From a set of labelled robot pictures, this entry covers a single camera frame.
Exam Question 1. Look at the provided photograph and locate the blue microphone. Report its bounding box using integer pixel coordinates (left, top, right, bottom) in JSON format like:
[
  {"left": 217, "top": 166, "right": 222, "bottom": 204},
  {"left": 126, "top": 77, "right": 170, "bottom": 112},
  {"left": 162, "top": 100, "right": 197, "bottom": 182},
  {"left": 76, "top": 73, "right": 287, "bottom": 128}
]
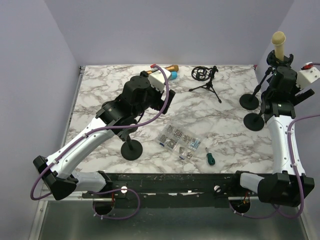
[{"left": 171, "top": 71, "right": 178, "bottom": 80}]

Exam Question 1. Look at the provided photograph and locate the gold microphone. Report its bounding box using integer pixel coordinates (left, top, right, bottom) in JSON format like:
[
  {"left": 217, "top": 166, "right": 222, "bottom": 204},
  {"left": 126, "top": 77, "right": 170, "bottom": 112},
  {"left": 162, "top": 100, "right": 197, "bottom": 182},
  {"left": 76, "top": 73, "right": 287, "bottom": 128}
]
[{"left": 147, "top": 64, "right": 179, "bottom": 74}]

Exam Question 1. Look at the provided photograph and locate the black tripod microphone stand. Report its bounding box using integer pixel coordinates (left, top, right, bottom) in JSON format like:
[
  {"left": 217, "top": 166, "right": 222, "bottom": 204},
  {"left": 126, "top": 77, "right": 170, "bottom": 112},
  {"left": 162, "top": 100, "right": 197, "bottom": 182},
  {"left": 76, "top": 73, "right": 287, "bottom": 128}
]
[{"left": 188, "top": 65, "right": 222, "bottom": 104}]

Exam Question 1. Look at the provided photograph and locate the black round-base clip stand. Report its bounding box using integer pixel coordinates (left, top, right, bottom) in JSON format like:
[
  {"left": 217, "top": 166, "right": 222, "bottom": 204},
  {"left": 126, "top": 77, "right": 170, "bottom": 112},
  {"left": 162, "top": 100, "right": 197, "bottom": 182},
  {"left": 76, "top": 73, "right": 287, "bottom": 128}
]
[{"left": 117, "top": 126, "right": 143, "bottom": 161}]

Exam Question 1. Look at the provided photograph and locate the cream microphone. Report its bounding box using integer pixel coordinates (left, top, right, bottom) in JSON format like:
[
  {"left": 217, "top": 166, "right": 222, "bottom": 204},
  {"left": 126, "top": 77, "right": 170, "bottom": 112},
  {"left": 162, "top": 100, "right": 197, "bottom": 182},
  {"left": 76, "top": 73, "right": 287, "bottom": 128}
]
[{"left": 271, "top": 31, "right": 286, "bottom": 61}]

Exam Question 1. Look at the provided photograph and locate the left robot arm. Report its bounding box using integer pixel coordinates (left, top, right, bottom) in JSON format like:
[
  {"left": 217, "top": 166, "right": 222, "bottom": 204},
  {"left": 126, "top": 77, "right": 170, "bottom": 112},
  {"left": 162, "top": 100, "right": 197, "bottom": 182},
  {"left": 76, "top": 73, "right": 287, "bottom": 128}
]
[{"left": 33, "top": 67, "right": 175, "bottom": 201}]

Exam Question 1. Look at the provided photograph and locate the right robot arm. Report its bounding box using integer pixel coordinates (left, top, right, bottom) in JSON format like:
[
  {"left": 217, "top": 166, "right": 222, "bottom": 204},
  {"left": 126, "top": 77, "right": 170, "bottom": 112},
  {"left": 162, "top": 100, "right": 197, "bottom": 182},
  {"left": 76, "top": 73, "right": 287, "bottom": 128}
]
[{"left": 230, "top": 66, "right": 315, "bottom": 207}]

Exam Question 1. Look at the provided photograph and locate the clear plastic screw box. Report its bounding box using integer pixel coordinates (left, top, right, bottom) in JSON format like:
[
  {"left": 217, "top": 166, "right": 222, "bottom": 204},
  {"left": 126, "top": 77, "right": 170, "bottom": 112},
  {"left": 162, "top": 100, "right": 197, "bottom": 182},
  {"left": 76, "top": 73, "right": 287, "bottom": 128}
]
[{"left": 155, "top": 123, "right": 202, "bottom": 160}]

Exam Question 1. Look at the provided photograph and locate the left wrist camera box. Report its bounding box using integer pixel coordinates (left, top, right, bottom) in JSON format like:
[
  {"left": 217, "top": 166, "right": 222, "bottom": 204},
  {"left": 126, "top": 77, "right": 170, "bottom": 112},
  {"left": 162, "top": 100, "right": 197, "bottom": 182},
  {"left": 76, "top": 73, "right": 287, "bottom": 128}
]
[{"left": 148, "top": 70, "right": 166, "bottom": 93}]

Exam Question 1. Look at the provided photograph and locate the black shock-mount round-base stand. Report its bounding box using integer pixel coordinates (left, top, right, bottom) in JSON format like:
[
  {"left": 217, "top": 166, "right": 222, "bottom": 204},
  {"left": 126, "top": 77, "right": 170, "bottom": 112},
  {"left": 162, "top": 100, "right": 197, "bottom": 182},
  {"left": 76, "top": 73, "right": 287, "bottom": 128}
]
[{"left": 239, "top": 50, "right": 294, "bottom": 110}]

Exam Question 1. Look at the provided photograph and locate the green handled screwdriver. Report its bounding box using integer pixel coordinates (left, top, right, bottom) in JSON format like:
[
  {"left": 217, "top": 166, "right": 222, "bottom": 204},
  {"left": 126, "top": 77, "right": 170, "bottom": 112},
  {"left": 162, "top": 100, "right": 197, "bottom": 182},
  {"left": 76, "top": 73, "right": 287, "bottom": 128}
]
[{"left": 205, "top": 147, "right": 216, "bottom": 166}]

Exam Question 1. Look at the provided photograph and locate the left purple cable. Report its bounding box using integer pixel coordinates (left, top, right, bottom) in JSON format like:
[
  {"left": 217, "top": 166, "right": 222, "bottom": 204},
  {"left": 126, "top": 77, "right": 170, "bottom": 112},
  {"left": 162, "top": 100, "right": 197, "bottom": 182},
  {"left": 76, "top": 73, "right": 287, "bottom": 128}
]
[{"left": 30, "top": 64, "right": 171, "bottom": 221}]

